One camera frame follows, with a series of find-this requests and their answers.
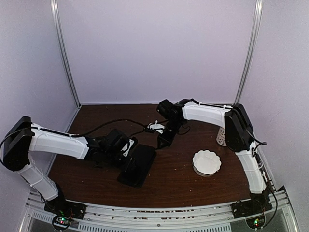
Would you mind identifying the aluminium frame post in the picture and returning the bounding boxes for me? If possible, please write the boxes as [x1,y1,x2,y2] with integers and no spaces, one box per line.
[50,0,82,108]
[234,0,264,104]

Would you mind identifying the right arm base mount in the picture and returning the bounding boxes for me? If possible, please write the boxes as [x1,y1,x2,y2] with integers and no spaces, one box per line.
[231,199,273,230]

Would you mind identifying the right aluminium frame post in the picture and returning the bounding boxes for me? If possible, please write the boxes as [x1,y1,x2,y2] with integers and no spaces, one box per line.
[234,0,264,104]

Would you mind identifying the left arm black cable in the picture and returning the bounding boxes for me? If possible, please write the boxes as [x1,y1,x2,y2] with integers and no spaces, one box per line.
[0,118,150,165]

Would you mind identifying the white scalloped bowl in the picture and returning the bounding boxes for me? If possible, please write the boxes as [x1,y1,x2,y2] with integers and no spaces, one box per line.
[192,150,222,177]

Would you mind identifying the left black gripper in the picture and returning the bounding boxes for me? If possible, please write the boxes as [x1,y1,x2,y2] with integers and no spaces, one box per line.
[104,150,138,174]

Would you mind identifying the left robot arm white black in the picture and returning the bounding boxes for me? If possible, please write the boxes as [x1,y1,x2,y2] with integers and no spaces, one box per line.
[0,116,138,215]

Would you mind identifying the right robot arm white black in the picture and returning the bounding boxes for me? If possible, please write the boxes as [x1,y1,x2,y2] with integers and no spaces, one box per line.
[156,99,267,214]

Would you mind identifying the front aluminium rail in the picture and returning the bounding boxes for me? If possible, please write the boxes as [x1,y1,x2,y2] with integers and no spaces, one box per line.
[17,190,300,232]

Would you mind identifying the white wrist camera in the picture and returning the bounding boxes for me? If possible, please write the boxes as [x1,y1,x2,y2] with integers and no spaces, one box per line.
[144,120,166,134]
[121,137,138,157]

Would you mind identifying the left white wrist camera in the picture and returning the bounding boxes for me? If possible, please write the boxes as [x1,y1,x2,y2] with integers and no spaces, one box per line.
[121,137,138,157]

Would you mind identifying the floral white mug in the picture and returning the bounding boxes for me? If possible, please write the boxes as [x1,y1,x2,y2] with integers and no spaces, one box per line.
[216,127,226,146]

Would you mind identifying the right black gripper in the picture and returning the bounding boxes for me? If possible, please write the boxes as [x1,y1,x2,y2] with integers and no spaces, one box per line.
[158,118,184,148]

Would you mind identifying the left aluminium frame post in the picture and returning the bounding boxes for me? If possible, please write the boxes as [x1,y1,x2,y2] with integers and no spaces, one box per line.
[50,0,82,108]

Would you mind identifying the black zippered tool case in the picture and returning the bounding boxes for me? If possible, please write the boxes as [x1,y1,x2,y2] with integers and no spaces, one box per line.
[117,145,156,189]

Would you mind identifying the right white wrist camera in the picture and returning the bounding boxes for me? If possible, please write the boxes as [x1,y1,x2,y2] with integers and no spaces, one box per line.
[144,120,166,134]

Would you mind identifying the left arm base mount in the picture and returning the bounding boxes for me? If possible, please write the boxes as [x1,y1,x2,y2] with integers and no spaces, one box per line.
[44,202,86,231]

